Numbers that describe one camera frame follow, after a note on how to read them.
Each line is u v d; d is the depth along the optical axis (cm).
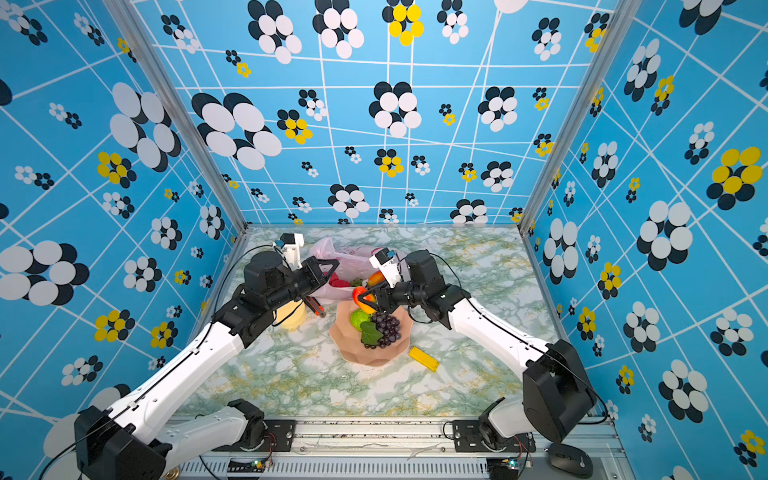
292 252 66
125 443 37
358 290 74
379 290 68
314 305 96
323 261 71
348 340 89
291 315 64
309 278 64
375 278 101
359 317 87
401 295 67
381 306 68
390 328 87
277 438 73
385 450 72
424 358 86
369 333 86
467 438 73
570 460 69
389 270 69
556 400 41
